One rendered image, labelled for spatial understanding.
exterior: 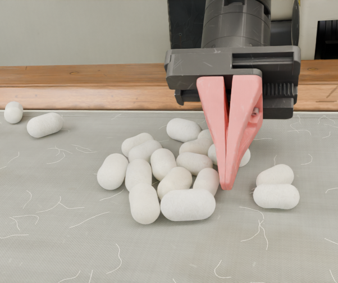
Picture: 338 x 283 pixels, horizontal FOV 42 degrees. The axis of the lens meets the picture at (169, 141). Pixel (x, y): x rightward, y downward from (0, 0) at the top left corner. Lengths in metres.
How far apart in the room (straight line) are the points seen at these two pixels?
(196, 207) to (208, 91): 0.08
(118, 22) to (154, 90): 1.93
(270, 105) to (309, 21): 0.55
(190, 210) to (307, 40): 0.66
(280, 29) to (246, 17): 0.84
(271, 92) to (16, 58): 2.39
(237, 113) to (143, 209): 0.09
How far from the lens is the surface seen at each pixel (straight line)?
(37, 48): 2.62
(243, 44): 0.35
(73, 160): 0.42
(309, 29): 0.91
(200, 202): 0.30
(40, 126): 0.47
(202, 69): 0.33
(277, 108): 0.37
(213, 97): 0.32
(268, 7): 0.39
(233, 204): 0.33
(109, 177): 0.35
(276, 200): 0.32
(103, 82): 0.55
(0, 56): 2.73
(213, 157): 0.37
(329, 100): 0.49
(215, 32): 0.36
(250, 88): 0.32
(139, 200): 0.31
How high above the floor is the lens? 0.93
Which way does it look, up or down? 26 degrees down
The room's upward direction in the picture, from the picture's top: 5 degrees counter-clockwise
